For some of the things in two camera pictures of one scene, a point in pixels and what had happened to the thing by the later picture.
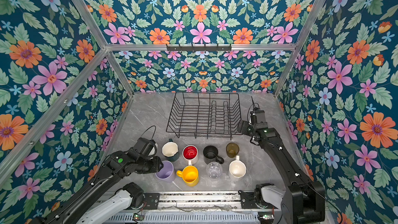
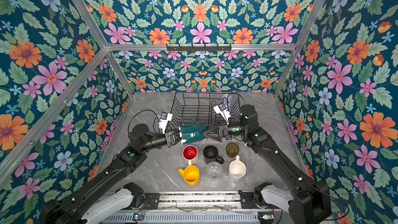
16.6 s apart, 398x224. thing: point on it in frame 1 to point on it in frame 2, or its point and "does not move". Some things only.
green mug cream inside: (170, 150) to (192, 130)
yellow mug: (189, 175) does not move
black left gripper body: (149, 165) to (169, 138)
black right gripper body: (246, 128) to (225, 130)
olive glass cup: (232, 150) does not move
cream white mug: (237, 167) does not move
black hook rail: (204, 48) does not move
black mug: (210, 155) does not move
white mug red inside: (190, 154) does not move
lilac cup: (167, 174) to (227, 99)
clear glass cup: (214, 170) does not move
